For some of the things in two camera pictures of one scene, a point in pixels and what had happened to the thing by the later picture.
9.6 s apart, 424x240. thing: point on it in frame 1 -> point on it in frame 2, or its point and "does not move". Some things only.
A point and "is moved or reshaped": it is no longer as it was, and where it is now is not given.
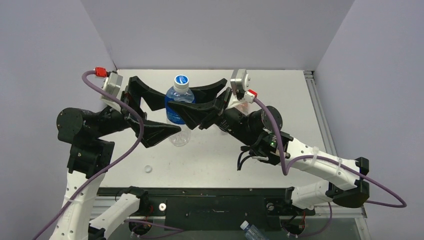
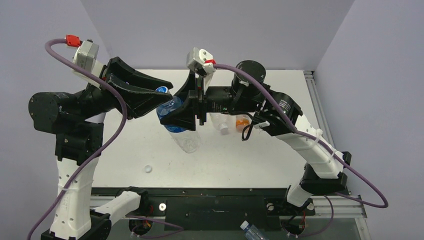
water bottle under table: (251, 232) does not move
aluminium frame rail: (327, 140) does not move
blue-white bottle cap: (148, 169) does not move
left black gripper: (155, 99) -> (137, 101)
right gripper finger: (207, 92) -> (189, 86)
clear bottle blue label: (179, 133) is moved or reshaped
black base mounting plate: (215, 209) does not move
